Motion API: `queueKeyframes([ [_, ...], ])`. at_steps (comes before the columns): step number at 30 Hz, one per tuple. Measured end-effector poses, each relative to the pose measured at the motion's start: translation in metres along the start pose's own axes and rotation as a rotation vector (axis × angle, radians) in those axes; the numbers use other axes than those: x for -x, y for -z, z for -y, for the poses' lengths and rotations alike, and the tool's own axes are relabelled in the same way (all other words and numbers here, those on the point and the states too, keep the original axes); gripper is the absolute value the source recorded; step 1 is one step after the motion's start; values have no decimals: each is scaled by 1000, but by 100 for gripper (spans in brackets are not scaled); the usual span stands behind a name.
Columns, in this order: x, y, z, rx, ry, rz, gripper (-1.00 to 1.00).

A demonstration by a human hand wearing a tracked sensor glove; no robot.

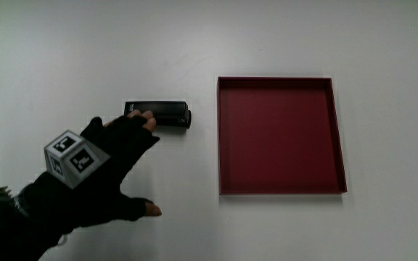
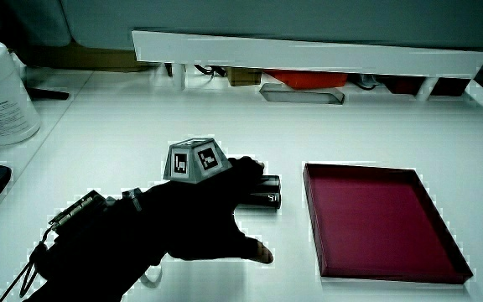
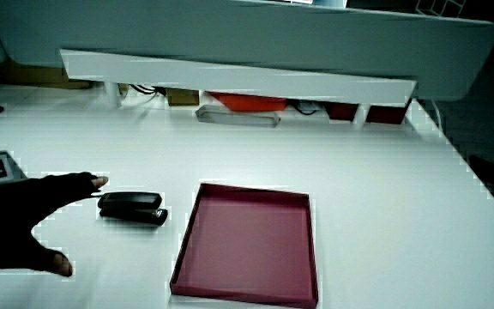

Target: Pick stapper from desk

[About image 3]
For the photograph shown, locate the person's left hand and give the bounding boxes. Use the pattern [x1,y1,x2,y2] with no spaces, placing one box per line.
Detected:
[0,149,110,278]

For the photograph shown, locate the black stapper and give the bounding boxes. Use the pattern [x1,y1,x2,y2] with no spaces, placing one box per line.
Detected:
[97,191,169,227]

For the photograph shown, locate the white desk shelf riser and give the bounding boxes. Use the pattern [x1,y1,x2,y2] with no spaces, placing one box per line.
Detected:
[59,48,418,130]

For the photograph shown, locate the white desk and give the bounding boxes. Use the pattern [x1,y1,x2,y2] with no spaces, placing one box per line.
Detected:
[0,81,494,309]

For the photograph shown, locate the brown cardboard box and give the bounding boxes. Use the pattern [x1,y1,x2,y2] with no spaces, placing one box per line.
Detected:
[0,58,94,91]

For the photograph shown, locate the small brown box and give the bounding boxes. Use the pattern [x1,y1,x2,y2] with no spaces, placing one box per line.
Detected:
[165,88,201,107]

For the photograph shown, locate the dark red shallow tray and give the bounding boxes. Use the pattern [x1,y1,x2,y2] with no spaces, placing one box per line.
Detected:
[169,183,320,309]

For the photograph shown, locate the orange box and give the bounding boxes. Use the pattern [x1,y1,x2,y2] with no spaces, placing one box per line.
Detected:
[208,91,289,113]

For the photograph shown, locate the grey partition panel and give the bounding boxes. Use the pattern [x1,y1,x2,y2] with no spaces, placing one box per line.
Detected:
[0,0,494,102]

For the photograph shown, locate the dark red box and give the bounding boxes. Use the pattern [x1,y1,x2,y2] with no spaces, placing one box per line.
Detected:
[365,98,413,126]
[325,101,360,123]

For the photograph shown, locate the black cable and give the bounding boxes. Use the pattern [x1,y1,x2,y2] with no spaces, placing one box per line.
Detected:
[128,83,167,97]
[292,101,322,117]

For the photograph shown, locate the white cable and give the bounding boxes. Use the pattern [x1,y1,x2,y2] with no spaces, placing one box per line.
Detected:
[430,99,446,137]

